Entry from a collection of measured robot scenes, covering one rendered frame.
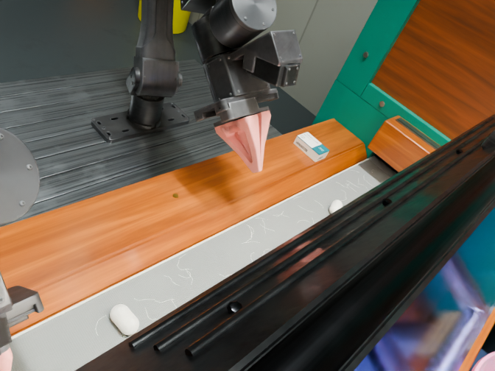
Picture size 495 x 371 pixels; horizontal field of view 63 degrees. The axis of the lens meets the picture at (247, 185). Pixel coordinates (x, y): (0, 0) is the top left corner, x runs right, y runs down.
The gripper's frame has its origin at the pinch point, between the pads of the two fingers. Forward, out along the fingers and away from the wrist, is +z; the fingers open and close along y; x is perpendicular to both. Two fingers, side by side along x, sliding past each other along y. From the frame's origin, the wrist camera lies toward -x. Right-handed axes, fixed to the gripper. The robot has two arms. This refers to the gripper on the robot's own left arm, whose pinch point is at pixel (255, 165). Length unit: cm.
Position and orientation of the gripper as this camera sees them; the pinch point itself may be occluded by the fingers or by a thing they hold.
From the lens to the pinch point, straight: 53.9
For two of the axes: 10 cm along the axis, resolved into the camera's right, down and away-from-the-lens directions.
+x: -6.6, 1.1, 7.4
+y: 6.9, -2.9, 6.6
